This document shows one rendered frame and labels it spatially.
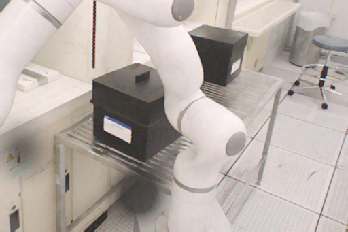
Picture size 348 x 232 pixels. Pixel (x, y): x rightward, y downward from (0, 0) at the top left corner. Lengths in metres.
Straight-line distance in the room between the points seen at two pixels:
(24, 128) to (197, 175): 0.74
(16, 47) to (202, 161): 0.53
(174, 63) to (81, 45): 1.00
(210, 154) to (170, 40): 0.29
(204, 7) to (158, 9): 2.34
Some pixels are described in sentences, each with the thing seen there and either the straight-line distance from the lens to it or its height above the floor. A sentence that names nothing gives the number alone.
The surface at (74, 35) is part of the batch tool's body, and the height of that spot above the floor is 1.08.
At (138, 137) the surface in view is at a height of 0.85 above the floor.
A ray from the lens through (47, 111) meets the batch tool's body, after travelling 1.56.
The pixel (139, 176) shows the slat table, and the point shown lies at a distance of 1.40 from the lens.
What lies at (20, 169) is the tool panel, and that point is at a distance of 1.58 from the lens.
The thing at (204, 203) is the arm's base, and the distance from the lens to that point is 1.09.
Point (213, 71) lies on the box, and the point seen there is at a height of 0.84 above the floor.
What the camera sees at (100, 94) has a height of 0.96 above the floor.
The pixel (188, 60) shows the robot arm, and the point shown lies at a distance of 0.82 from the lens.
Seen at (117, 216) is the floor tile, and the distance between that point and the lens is 2.36.
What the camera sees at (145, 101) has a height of 1.01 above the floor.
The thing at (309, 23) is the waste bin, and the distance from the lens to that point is 4.99.
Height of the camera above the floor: 1.60
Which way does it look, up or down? 23 degrees down
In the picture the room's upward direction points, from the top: 3 degrees clockwise
